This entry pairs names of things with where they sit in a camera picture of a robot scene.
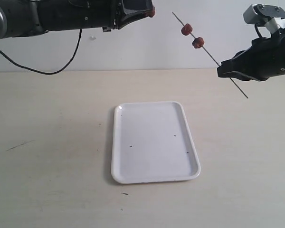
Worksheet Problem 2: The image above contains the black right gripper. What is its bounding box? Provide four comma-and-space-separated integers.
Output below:
217, 34, 283, 82

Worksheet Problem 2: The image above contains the thin metal skewer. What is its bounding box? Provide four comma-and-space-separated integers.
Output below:
171, 11, 249, 99

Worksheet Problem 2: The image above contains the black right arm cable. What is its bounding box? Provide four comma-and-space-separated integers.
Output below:
253, 23, 273, 40

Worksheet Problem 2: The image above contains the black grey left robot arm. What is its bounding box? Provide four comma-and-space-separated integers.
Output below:
0, 0, 155, 39

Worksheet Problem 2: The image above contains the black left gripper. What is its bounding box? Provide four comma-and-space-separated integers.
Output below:
101, 0, 153, 32

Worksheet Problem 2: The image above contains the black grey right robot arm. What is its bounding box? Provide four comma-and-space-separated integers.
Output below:
217, 34, 285, 82

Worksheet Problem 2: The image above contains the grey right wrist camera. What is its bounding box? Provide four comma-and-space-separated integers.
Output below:
243, 4, 285, 35

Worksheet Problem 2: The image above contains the white plastic tray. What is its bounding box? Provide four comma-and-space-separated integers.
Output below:
111, 101, 201, 184

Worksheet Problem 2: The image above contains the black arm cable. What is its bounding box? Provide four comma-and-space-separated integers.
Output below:
253, 23, 273, 40
0, 28, 83, 76

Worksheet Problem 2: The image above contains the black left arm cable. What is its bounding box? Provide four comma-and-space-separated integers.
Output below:
0, 28, 83, 76

